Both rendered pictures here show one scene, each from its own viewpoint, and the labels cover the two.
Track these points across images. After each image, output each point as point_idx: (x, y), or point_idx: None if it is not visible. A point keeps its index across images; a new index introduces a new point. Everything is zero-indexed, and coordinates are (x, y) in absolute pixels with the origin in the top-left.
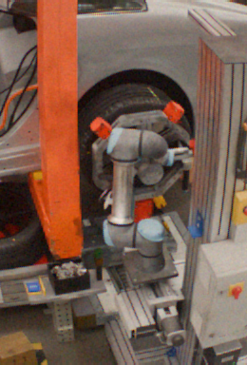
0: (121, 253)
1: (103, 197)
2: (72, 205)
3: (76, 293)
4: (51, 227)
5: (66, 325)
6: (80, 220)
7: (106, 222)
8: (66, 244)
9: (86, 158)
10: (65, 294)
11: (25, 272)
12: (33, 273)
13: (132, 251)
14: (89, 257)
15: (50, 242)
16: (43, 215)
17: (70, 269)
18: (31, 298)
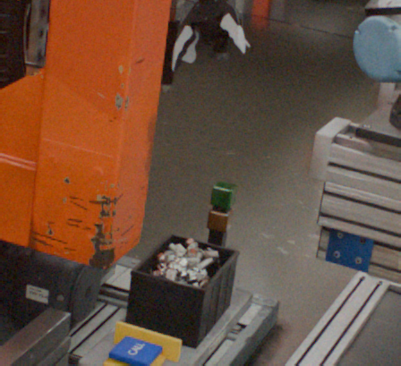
0: (360, 126)
1: (183, 50)
2: (155, 74)
3: (221, 325)
4: (119, 152)
5: None
6: (155, 122)
7: (387, 17)
8: (129, 209)
9: (14, 13)
10: (206, 336)
11: (13, 361)
12: (27, 358)
13: (368, 120)
14: (80, 283)
15: (92, 217)
16: (1, 171)
17: (196, 256)
18: None
